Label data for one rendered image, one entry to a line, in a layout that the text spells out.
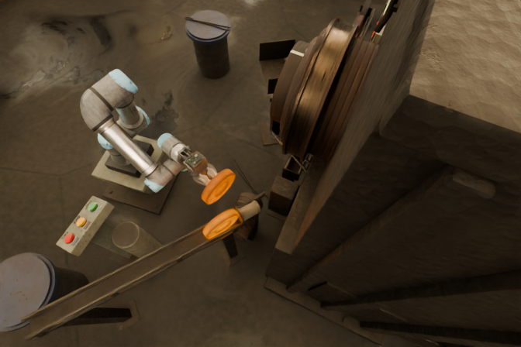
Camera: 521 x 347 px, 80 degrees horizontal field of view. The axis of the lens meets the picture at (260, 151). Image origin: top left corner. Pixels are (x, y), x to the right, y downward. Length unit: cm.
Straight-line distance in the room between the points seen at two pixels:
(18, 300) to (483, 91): 178
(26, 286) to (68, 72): 175
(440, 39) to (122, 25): 303
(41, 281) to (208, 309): 83
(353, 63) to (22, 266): 164
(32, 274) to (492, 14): 179
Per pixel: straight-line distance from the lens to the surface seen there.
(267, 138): 224
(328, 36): 93
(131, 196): 218
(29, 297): 179
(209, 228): 122
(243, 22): 305
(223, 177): 113
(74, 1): 364
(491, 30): 35
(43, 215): 240
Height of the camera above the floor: 194
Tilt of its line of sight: 62 degrees down
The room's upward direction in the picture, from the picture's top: 3 degrees clockwise
